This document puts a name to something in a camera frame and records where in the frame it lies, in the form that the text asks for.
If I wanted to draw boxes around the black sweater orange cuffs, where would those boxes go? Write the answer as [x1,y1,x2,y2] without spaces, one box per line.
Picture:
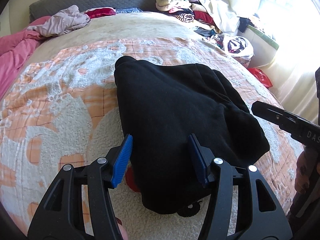
[114,56,270,217]

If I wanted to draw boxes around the pile of folded clothes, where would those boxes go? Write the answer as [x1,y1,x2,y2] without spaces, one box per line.
[155,0,222,34]

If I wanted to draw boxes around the right hand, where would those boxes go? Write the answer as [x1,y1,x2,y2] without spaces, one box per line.
[295,148,315,194]

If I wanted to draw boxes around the left hand red nails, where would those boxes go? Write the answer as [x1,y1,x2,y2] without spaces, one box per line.
[116,218,129,240]

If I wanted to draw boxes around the red plastic bag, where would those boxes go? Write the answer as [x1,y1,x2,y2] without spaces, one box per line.
[247,68,273,89]

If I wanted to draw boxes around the orange white fleece blanket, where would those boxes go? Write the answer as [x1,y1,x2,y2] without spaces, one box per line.
[1,38,302,239]

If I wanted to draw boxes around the floral fabric bag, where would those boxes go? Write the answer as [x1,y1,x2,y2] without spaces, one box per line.
[209,34,254,68]

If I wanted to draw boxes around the white curtain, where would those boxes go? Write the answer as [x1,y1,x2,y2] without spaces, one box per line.
[197,0,320,126]

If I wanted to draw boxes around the beige bed sheet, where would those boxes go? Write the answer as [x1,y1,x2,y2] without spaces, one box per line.
[25,12,201,66]

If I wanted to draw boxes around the red satin pillow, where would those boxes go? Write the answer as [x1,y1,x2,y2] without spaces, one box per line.
[84,7,116,19]

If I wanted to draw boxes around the mauve crumpled garment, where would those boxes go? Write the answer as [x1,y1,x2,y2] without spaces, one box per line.
[27,5,91,37]

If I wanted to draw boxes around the pink duvet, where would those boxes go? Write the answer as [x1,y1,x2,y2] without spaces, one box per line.
[0,28,44,96]

